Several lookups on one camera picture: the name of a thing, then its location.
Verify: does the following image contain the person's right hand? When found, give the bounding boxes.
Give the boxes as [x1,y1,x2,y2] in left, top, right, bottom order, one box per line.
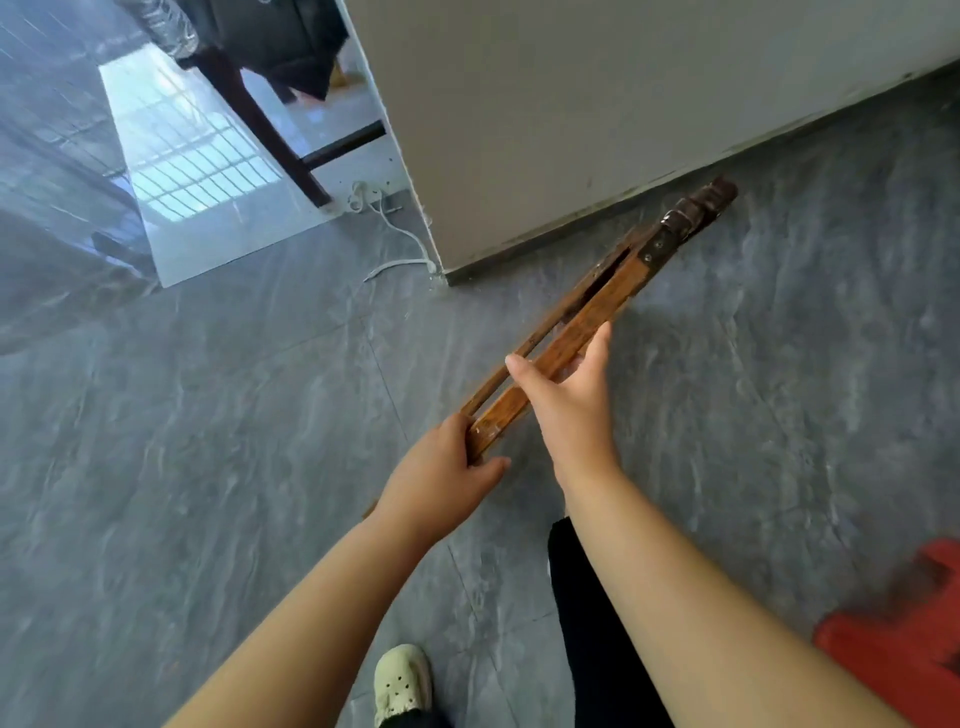
[503,322,624,496]

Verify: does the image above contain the person's left hand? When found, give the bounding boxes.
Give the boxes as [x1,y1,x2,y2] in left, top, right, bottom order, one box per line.
[372,412,513,553]

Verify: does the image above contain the red plastic stool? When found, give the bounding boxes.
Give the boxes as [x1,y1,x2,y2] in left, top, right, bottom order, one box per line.
[813,538,960,728]

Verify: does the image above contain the person's left forearm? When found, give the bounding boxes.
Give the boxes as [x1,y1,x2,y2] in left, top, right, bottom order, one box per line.
[164,513,451,728]

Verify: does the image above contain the person's right forearm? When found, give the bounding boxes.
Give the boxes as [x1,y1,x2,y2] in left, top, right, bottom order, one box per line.
[562,464,913,728]

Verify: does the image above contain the person's left cream shoe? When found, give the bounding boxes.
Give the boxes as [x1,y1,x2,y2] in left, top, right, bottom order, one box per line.
[372,643,435,728]

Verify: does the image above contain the person's black trousers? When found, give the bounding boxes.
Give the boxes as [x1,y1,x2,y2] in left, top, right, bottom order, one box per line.
[378,517,676,728]

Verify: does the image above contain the brown wooden folding table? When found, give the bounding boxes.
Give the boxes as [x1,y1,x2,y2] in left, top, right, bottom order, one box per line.
[362,176,740,520]

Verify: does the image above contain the dark wooden chair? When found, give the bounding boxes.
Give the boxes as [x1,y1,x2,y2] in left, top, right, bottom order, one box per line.
[176,44,388,208]

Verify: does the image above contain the black garment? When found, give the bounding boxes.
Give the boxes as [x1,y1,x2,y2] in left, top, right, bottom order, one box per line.
[179,0,350,103]

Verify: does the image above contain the clear plastic bottle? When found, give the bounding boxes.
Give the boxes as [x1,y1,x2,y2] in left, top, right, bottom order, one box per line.
[123,0,200,60]

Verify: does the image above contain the white power cable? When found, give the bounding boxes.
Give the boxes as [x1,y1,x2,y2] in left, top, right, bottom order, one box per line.
[344,179,444,285]

